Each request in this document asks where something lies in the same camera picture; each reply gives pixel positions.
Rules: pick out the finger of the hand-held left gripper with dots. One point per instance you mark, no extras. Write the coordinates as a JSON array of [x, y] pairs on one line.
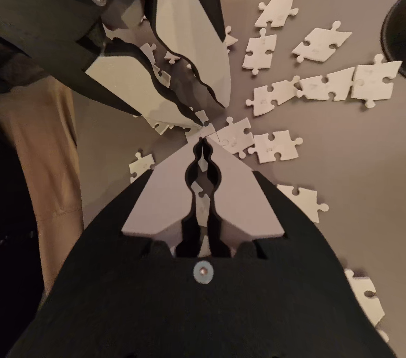
[[190, 31], [123, 76]]

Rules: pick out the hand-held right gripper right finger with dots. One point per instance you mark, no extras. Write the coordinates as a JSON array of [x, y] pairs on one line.
[[244, 199]]

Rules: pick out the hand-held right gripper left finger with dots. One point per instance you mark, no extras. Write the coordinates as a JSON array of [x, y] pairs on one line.
[[158, 199]]

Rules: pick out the joined white puzzle section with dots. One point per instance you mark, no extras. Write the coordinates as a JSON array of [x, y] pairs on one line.
[[234, 137]]

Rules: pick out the puzzle pieces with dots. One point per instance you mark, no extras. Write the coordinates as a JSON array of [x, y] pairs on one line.
[[320, 44]]

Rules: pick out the person's beige trousers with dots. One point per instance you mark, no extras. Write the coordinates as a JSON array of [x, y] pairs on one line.
[[38, 149]]

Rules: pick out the black round stand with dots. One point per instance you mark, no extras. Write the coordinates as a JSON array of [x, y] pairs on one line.
[[396, 31]]

